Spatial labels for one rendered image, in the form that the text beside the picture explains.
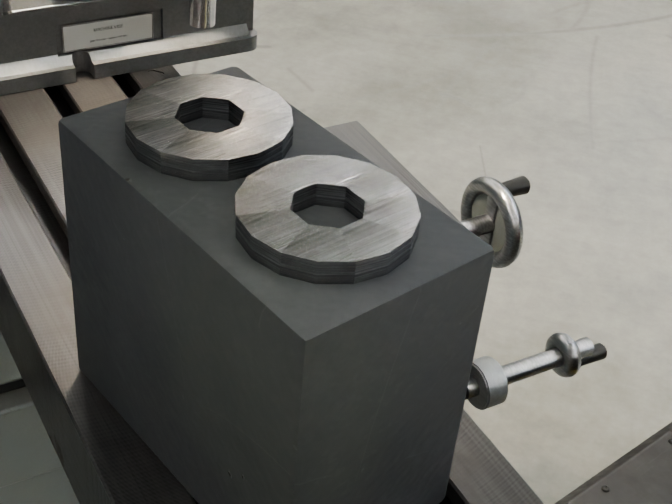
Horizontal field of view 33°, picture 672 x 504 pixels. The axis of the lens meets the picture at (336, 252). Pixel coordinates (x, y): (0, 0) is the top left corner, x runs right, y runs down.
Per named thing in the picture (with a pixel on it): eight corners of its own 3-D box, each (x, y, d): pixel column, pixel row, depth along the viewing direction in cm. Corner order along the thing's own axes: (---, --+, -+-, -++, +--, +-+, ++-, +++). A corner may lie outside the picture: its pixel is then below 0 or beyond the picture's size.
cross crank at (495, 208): (485, 226, 151) (500, 151, 144) (538, 277, 143) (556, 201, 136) (383, 255, 144) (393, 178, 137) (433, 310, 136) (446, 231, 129)
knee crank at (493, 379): (586, 342, 147) (596, 307, 144) (615, 372, 143) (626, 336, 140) (446, 391, 138) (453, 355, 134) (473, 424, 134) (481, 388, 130)
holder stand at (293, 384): (230, 300, 79) (237, 42, 67) (448, 500, 66) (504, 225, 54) (76, 369, 73) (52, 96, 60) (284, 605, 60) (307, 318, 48)
